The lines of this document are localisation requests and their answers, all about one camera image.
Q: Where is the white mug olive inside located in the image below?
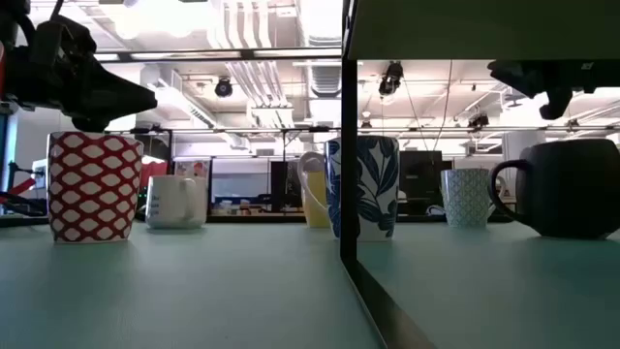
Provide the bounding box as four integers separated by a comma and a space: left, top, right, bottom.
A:
144, 174, 208, 230

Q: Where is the black overhead frame bar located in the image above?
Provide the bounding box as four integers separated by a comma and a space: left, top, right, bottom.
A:
94, 47, 343, 63

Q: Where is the green table mat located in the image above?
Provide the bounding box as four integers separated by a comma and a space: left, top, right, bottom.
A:
0, 215, 620, 349

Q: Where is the black shelf frame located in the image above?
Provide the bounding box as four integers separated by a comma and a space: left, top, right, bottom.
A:
338, 0, 437, 349

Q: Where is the red cloth partition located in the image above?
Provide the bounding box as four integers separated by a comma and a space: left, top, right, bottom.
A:
140, 161, 170, 195

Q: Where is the black mug blue inside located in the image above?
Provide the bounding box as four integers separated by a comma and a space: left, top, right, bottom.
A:
487, 138, 620, 240

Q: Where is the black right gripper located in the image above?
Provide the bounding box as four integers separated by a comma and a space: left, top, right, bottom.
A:
487, 59, 620, 121

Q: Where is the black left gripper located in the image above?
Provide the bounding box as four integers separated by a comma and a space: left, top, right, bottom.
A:
4, 14, 159, 133

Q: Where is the white computer monitor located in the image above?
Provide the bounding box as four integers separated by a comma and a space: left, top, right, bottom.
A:
32, 159, 48, 190

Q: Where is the white blue floral mug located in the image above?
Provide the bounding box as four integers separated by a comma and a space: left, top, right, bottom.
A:
324, 135, 401, 242

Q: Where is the black ceiling spotlight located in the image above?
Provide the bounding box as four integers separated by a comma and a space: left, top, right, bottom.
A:
467, 111, 490, 130
378, 60, 405, 97
214, 77, 234, 100

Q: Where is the white teal patterned mug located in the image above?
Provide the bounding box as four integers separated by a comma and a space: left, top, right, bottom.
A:
439, 168, 498, 229

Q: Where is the tall black partition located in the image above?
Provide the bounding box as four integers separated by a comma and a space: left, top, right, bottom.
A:
399, 150, 445, 215

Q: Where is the red white lattice mug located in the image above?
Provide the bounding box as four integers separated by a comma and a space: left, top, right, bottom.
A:
46, 131, 145, 244

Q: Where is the wide black partition panel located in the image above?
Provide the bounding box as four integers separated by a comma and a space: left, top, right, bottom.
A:
269, 160, 305, 210

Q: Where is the yellow mug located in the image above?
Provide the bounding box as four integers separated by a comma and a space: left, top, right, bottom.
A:
296, 150, 333, 229

